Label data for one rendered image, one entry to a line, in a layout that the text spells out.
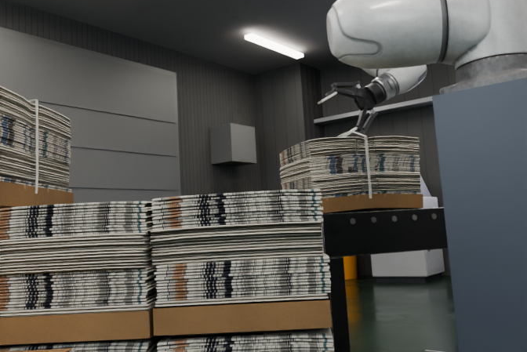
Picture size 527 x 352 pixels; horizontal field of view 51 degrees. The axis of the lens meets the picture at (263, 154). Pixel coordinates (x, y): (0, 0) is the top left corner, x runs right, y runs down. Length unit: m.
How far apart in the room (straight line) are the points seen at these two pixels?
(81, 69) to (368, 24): 5.77
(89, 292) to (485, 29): 0.84
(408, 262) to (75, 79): 4.59
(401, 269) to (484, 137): 6.36
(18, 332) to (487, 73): 0.93
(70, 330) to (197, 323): 0.21
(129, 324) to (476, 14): 0.82
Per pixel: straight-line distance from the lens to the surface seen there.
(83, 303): 0.98
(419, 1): 1.11
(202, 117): 7.98
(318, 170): 1.66
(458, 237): 1.08
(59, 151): 1.33
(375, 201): 1.73
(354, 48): 1.11
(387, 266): 7.46
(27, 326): 1.01
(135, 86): 7.14
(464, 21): 1.12
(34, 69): 6.37
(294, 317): 0.91
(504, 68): 1.10
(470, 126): 1.07
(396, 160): 1.78
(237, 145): 7.83
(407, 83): 1.98
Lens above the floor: 0.77
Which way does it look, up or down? 8 degrees up
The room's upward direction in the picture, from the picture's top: 3 degrees counter-clockwise
